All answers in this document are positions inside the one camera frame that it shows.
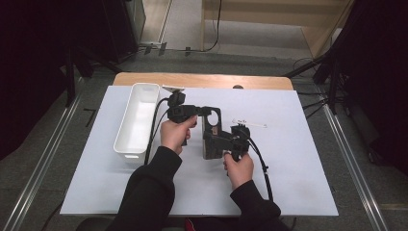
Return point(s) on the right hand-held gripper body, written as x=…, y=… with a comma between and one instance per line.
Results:
x=240, y=141

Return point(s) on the black tripod stand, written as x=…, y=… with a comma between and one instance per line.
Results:
x=330, y=73

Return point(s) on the person's right hand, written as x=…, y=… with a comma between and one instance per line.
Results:
x=240, y=170

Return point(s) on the metal floor rail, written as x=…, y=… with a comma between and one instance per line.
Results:
x=41, y=166
x=352, y=166

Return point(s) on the dark cabinet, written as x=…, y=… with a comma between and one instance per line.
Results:
x=128, y=25

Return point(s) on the light wooden shelf unit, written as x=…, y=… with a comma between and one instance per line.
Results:
x=288, y=19

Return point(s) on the dark round table grommet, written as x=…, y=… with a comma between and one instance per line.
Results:
x=237, y=86

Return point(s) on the black metal stand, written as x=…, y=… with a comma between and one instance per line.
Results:
x=70, y=80

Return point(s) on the white rectangular storage box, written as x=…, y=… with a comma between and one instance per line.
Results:
x=138, y=122

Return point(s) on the white board table cover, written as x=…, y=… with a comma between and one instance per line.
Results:
x=295, y=154

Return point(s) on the patterned phone case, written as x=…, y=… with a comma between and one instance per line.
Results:
x=210, y=154

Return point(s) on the person's left hand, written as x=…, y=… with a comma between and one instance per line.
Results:
x=174, y=134

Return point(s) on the person's dark clothed lap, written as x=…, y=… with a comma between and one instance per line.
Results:
x=208, y=224

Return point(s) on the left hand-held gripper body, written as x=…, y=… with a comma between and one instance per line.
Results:
x=179, y=110

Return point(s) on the black curtain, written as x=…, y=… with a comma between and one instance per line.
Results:
x=32, y=64
x=378, y=64

